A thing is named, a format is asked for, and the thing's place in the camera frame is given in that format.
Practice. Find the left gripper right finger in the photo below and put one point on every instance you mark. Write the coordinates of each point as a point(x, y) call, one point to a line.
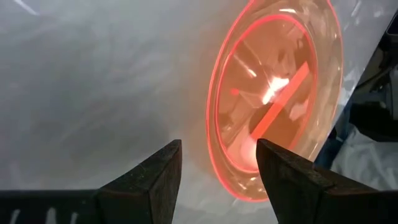
point(304, 193)

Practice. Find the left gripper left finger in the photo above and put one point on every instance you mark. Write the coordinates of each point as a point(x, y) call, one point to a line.
point(130, 199)

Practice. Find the orange transparent plate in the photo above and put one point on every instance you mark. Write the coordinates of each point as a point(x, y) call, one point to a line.
point(270, 62)

